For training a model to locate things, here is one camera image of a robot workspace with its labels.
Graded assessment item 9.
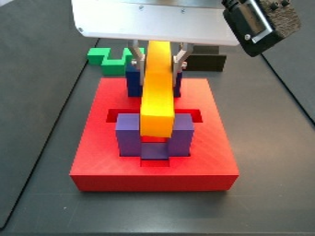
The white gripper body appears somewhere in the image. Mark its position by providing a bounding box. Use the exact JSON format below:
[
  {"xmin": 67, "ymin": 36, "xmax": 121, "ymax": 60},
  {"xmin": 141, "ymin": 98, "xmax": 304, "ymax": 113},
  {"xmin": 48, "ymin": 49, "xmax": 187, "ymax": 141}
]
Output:
[{"xmin": 71, "ymin": 0, "xmax": 239, "ymax": 46}]

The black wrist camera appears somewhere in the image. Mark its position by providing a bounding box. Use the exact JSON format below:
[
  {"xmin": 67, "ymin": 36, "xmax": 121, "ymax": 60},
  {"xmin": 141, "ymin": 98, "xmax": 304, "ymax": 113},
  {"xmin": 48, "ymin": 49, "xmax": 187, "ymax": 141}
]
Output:
[{"xmin": 221, "ymin": 0, "xmax": 301, "ymax": 57}]

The green zigzag block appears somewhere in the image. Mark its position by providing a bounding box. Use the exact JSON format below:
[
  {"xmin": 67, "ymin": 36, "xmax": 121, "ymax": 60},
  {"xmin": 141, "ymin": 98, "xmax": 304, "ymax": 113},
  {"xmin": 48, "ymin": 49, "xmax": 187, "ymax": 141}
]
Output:
[{"xmin": 87, "ymin": 48, "xmax": 136, "ymax": 76}]

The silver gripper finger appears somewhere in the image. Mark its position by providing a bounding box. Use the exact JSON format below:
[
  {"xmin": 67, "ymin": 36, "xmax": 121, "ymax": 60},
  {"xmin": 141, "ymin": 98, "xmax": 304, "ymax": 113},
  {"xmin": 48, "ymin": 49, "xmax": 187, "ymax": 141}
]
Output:
[
  {"xmin": 172, "ymin": 42, "xmax": 193, "ymax": 84},
  {"xmin": 128, "ymin": 40, "xmax": 145, "ymax": 84}
]

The red slotted board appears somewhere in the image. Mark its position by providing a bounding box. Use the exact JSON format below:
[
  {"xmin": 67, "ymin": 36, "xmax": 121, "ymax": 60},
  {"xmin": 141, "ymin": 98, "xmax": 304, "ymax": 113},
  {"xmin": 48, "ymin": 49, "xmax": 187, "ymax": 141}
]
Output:
[{"xmin": 71, "ymin": 78, "xmax": 239, "ymax": 192}]

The black angle bracket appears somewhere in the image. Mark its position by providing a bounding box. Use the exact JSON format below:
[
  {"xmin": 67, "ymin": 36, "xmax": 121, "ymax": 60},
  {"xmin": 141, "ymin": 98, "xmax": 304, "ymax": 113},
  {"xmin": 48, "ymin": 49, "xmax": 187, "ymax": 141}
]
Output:
[{"xmin": 185, "ymin": 45, "xmax": 227, "ymax": 72}]

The yellow long bar block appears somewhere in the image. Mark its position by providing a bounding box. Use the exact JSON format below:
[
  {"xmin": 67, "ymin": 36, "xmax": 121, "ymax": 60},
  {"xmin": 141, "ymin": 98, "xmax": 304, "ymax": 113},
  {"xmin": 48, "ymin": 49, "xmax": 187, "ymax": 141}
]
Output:
[{"xmin": 140, "ymin": 41, "xmax": 175, "ymax": 137}]

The purple U block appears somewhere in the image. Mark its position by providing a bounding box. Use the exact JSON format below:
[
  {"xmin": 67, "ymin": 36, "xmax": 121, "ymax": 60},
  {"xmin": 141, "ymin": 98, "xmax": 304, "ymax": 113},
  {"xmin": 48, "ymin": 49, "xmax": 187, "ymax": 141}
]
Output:
[{"xmin": 116, "ymin": 113, "xmax": 195, "ymax": 160}]

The dark blue U block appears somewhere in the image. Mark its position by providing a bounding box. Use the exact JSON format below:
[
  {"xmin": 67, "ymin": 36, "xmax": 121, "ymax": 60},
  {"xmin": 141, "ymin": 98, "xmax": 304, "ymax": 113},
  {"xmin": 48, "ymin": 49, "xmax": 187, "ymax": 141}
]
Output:
[{"xmin": 125, "ymin": 64, "xmax": 181, "ymax": 98}]

